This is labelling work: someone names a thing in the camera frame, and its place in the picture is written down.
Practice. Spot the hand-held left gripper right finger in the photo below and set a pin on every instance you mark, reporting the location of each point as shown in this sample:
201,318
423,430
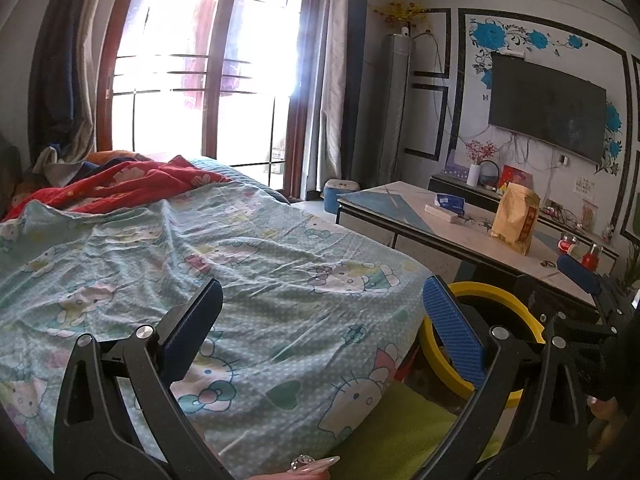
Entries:
452,325

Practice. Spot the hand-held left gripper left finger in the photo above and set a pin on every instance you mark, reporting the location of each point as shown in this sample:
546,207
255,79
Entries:
192,330

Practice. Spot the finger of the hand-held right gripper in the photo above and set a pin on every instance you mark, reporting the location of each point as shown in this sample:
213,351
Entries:
537,300
577,274

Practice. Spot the yellow rimmed black trash bin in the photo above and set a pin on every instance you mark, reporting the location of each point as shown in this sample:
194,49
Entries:
520,312

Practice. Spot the person's right hand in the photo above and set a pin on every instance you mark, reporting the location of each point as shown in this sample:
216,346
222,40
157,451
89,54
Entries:
607,422

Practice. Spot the person's left hand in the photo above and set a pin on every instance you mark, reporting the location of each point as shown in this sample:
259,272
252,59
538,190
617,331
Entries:
310,467

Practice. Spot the red bottle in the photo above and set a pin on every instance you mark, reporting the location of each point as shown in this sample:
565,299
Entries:
591,259

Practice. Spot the red lidded jar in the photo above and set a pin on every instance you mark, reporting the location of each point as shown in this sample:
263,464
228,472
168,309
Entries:
567,246

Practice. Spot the yellow paper bag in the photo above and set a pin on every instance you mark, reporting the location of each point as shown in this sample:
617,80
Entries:
515,220

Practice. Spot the light blue cartoon bedsheet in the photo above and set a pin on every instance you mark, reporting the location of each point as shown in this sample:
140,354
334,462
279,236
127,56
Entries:
250,260

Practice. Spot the flat white box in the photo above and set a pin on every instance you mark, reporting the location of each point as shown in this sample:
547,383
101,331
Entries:
441,212

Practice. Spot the red gift box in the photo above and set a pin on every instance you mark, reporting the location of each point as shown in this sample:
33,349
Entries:
517,177

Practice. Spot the yellow green cloth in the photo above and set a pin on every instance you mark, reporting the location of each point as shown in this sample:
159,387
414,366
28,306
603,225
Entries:
400,435

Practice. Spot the blue tissue packet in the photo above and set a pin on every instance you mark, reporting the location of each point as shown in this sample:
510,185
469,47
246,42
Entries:
450,201

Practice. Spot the round black ornament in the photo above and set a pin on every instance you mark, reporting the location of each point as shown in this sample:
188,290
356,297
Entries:
490,174

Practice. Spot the television cabinet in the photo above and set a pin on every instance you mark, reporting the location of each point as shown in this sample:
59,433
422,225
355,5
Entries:
450,185

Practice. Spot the white vase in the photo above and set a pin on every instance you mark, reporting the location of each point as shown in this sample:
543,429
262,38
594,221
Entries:
473,175

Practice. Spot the purple box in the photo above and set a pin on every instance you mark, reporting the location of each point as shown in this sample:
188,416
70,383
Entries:
457,170

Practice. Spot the red dried flowers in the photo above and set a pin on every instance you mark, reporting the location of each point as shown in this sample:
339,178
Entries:
481,152

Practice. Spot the blue quilted bedspread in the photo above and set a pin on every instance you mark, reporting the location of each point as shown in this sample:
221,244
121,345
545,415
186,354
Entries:
245,180

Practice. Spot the red printed blanket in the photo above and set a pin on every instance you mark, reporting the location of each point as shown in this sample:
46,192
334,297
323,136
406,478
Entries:
135,180

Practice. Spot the blue stool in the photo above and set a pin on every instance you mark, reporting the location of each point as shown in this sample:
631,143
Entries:
341,197

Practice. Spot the orange pillow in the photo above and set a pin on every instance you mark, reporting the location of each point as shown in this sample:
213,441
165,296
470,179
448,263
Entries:
117,156

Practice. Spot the grey cloth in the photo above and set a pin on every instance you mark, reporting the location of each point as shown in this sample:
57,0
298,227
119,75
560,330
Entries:
55,162

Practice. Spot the standing air conditioner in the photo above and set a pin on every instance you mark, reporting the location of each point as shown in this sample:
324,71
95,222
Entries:
398,115

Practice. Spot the dark headboard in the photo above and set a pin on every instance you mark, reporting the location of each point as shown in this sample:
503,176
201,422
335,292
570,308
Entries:
9,170

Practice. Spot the brown framed glass door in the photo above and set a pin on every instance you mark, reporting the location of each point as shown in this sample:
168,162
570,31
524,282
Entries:
220,70

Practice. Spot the dark blue curtain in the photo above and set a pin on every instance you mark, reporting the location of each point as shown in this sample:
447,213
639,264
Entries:
352,80
60,60

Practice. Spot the beige curtain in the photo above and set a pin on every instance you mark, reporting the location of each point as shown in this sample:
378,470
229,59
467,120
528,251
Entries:
92,75
334,75

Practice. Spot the hanging red clothes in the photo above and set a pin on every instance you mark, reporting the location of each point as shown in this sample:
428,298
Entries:
197,50

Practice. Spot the yellow artificial flowers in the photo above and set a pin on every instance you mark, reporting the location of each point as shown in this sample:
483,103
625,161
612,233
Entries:
402,12

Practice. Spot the white paper wall notice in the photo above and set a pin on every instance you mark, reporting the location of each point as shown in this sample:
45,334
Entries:
582,186

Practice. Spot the wall socket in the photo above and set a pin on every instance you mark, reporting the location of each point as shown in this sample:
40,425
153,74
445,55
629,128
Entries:
564,160

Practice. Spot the blue flower wall decal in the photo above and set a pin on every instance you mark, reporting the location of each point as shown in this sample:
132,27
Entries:
612,130
487,35

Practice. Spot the wall mounted television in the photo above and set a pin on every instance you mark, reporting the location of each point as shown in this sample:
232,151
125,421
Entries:
547,105

